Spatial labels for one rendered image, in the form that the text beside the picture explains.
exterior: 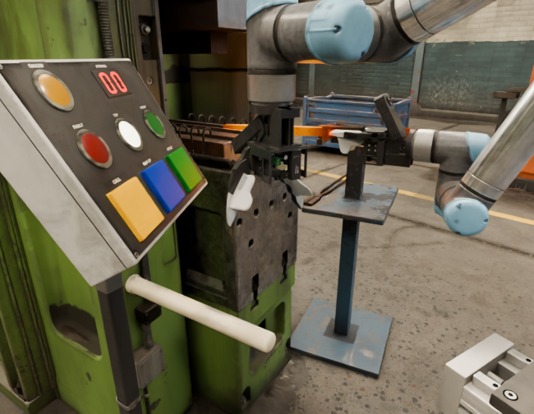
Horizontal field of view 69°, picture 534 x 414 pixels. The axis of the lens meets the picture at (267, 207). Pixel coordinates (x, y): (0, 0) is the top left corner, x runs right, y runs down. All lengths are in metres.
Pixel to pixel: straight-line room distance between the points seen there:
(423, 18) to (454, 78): 8.25
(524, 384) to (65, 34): 0.98
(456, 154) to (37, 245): 1.21
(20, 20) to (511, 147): 1.13
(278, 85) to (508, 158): 0.45
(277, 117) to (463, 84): 8.25
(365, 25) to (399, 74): 8.72
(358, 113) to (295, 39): 4.40
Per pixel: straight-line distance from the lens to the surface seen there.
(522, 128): 0.82
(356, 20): 0.51
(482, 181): 0.83
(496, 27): 8.67
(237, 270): 1.15
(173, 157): 0.72
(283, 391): 1.65
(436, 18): 0.58
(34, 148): 0.52
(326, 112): 5.11
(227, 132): 1.19
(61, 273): 1.44
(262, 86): 0.59
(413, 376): 1.80
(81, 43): 0.97
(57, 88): 0.58
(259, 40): 0.59
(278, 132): 0.58
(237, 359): 1.38
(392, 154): 0.98
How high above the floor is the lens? 1.20
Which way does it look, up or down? 21 degrees down
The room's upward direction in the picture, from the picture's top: straight up
